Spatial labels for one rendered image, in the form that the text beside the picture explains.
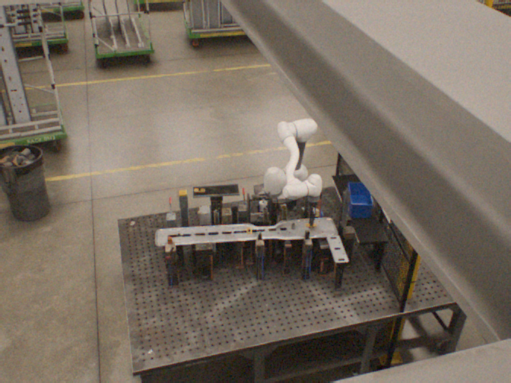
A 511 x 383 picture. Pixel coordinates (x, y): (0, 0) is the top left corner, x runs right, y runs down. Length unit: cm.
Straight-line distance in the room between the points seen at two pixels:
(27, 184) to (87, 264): 107
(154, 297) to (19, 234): 240
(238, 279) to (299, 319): 59
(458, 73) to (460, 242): 9
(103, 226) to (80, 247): 36
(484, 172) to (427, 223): 4
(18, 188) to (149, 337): 270
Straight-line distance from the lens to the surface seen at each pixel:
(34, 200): 605
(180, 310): 392
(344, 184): 459
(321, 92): 43
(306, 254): 397
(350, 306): 399
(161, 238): 405
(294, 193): 379
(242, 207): 416
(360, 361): 436
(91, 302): 509
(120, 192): 636
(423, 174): 34
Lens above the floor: 359
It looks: 35 degrees down
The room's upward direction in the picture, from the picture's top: 1 degrees clockwise
